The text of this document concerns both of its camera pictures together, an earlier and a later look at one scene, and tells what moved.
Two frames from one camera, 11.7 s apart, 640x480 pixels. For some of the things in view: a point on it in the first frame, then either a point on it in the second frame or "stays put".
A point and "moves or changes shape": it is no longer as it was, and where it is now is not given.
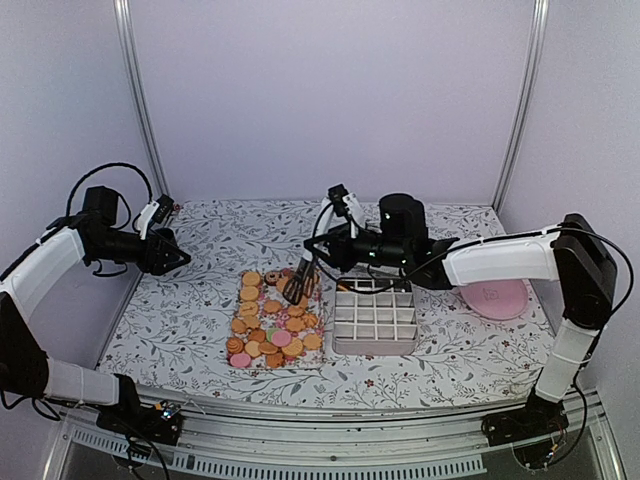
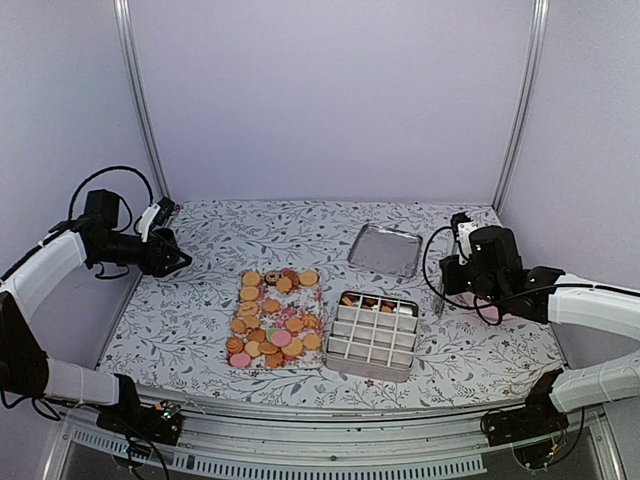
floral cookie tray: x=269 y=332 stays put
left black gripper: x=154 y=261 stays put
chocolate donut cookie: x=271 y=278 stays put
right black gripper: x=339 y=242 -> x=452 y=285
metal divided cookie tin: x=374 y=316 moves or changes shape
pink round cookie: x=240 y=360 stays put
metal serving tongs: x=303 y=283 -> x=438 y=303
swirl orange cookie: x=235 y=345 stays put
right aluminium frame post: x=510 y=169 stays put
